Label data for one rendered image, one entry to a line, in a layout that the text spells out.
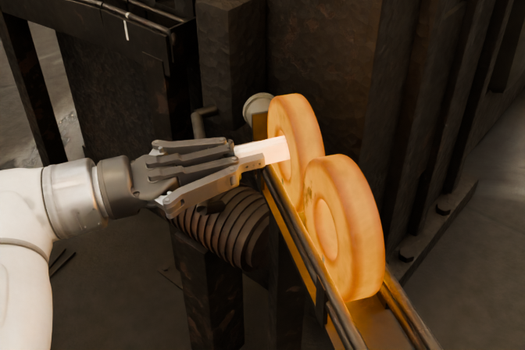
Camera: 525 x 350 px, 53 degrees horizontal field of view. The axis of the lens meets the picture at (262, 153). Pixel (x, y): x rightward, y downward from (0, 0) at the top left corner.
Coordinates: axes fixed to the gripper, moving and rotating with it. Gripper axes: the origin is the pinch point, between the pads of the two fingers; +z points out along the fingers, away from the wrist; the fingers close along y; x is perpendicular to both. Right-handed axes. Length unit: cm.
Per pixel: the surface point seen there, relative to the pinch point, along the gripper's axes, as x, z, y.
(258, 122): -0.7, 1.4, -7.6
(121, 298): -69, -33, -39
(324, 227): -1.7, 3.5, 13.2
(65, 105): -67, -48, -136
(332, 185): 7.4, 3.3, 16.1
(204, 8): 7.7, -1.0, -29.3
